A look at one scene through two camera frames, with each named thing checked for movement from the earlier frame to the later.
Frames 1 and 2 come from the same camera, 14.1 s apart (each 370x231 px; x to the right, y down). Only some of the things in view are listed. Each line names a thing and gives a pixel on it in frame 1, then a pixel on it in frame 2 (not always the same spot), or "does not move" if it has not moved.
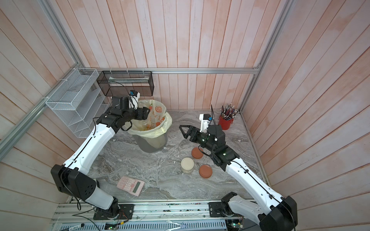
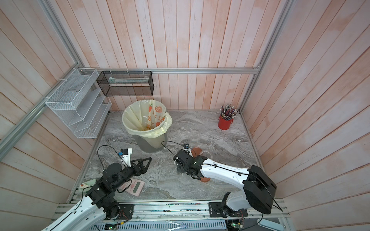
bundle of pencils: [228, 112] does not move
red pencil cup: [225, 123] does not move
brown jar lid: [196, 153] does not move
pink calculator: [132, 186] does not move
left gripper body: [139, 114] -> [134, 171]
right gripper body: [203, 140] -> [182, 170]
